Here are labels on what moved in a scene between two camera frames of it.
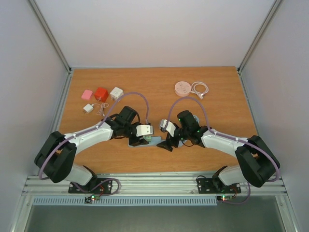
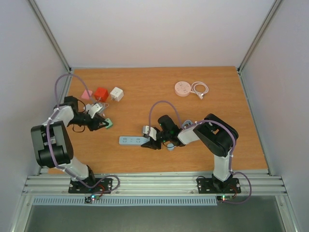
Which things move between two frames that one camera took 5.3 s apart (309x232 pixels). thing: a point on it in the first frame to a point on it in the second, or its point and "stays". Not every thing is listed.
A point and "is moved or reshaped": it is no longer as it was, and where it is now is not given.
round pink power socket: [182, 88] stays
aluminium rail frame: [147, 184] stays
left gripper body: [132, 141] to [91, 126]
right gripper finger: [165, 145] to [153, 144]
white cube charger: [116, 94] stays
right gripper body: [172, 142] to [153, 140]
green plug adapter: [148, 138] is moved or reshaped
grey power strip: [155, 140] is moved or reshaped
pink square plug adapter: [87, 94] stays
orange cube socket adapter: [101, 94] stays
